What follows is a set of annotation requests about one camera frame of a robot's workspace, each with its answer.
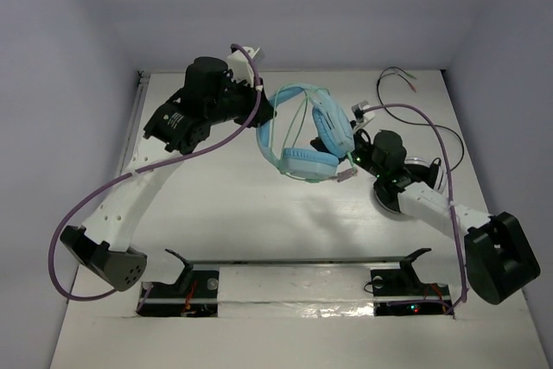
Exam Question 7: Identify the light blue headphones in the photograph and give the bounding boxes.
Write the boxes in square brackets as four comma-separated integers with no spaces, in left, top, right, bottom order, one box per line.
[256,84,358,183]

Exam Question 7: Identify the green headphone cable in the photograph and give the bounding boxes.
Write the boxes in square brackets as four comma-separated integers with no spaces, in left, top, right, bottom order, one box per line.
[270,82,359,183]

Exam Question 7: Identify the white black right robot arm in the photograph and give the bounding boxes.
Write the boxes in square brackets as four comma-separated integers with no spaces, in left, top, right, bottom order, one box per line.
[352,130,541,305]

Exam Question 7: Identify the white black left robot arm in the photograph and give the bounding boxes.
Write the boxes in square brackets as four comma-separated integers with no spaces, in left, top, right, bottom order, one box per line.
[48,44,272,302]

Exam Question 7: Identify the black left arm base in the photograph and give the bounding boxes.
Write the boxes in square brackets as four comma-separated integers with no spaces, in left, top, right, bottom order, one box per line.
[136,249,219,318]

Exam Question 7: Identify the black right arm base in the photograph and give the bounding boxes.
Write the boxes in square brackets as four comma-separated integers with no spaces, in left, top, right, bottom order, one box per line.
[363,248,454,317]

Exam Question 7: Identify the clear tape roll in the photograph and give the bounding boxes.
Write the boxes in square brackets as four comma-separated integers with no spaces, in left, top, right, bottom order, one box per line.
[372,156,447,217]

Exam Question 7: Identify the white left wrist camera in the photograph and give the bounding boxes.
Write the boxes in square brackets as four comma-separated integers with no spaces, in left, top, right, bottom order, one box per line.
[226,44,264,86]

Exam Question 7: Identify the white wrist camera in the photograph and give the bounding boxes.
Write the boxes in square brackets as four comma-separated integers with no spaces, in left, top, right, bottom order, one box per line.
[226,44,264,86]
[352,100,375,126]

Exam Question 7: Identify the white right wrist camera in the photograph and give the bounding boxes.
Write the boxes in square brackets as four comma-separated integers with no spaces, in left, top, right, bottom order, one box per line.
[352,100,375,126]

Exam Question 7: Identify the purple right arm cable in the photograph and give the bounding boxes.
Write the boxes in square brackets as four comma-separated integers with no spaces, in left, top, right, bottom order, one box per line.
[366,103,470,316]

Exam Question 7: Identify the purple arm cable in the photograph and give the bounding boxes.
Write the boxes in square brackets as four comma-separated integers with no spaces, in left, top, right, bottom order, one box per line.
[48,43,264,314]
[366,103,470,316]

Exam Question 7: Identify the black audio splitter cable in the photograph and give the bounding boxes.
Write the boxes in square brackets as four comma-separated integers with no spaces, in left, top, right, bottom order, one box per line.
[376,67,466,174]

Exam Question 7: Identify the metal rail strip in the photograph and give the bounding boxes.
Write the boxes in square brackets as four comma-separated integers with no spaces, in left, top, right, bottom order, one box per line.
[190,256,404,266]

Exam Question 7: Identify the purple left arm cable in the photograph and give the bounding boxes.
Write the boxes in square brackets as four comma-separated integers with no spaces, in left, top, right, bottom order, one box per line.
[48,43,264,314]

